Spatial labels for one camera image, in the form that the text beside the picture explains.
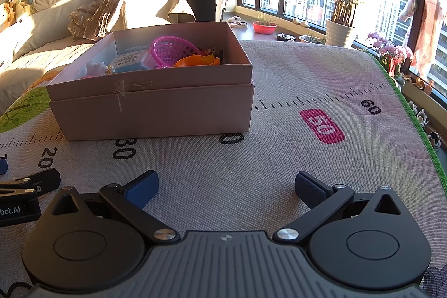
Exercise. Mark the white plush toy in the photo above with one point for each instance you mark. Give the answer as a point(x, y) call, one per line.
point(42, 1)

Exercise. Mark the pink basin with plant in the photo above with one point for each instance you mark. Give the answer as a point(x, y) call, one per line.
point(264, 28)

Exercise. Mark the blue tissue pack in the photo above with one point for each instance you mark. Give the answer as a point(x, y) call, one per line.
point(132, 62)

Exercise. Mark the pink toy scoop net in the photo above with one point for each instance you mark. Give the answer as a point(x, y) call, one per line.
point(167, 48)

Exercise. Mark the small white shoes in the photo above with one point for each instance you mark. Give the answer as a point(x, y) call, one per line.
point(301, 22)
point(237, 23)

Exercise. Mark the printed play mat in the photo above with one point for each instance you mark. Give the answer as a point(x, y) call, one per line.
point(244, 162)

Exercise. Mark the small round plant pot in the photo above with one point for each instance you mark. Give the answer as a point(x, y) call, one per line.
point(312, 39)

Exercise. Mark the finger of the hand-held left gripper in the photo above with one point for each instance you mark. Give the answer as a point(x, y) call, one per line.
point(2, 165)
point(45, 179)

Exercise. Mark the yellow plush toy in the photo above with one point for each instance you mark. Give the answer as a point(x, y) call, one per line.
point(3, 17)

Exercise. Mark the orange plastic toy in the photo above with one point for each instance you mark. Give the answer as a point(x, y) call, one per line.
point(195, 61)

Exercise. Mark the pink cardboard box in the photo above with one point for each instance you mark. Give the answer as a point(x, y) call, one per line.
point(157, 113)

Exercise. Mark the pink orchid plant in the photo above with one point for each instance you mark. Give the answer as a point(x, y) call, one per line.
point(389, 52)

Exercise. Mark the dark tray of stones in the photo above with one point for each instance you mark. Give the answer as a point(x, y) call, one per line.
point(286, 37)

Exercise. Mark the beige sofa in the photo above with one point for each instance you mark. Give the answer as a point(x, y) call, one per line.
point(52, 32)

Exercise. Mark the pink hanging garment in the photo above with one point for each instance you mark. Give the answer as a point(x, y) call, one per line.
point(431, 25)

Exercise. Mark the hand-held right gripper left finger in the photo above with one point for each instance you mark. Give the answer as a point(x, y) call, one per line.
point(141, 188)

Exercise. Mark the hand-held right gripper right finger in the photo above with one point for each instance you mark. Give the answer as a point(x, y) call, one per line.
point(310, 189)

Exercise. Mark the crumpled beige blanket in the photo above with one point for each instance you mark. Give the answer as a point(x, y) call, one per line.
point(94, 15)

